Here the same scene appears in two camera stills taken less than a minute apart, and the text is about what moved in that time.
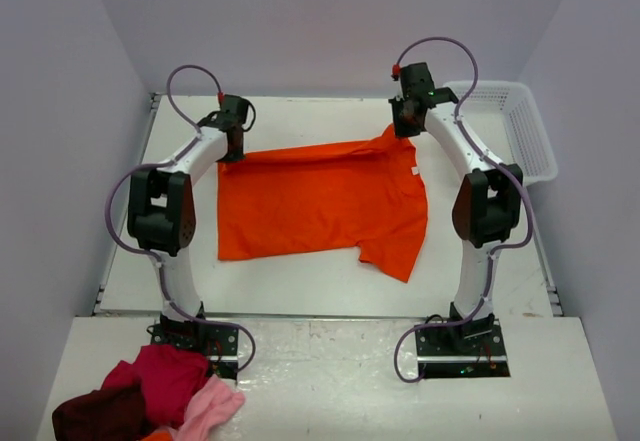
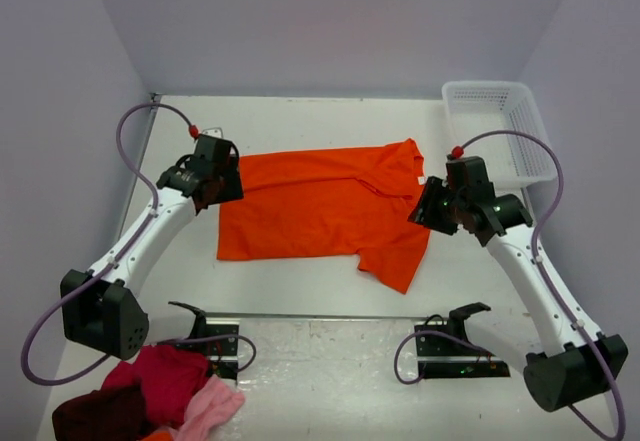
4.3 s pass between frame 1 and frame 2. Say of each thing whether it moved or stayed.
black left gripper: moved
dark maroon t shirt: stayed
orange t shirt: stayed
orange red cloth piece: stayed
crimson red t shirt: stayed
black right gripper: moved
